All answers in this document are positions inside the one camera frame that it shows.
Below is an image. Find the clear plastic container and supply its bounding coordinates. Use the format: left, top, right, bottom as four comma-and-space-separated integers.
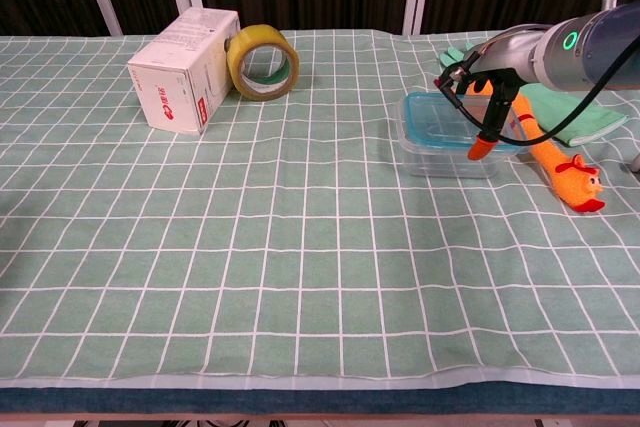
397, 96, 519, 180

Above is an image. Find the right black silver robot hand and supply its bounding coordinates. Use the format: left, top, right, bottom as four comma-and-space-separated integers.
466, 24, 547, 162

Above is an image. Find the dark blue table underlay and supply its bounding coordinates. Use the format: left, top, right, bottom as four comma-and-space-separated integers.
0, 385, 640, 417

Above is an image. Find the blue plastic lid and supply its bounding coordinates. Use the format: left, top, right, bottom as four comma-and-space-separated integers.
403, 91, 527, 149

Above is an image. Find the black right hand cable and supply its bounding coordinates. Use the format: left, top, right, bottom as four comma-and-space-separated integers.
433, 39, 640, 144

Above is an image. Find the green rubber glove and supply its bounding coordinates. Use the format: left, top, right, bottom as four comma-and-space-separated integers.
438, 41, 629, 147

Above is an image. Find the yellow packing tape roll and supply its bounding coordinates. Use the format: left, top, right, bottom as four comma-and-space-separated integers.
225, 24, 301, 102

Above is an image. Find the orange rubber chicken toy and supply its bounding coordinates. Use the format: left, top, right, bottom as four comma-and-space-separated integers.
452, 79, 606, 213

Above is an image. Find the white cardboard box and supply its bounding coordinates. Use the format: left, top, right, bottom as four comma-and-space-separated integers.
126, 7, 241, 136

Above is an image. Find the green checkered tablecloth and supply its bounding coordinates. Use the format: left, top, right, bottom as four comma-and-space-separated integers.
0, 29, 640, 391

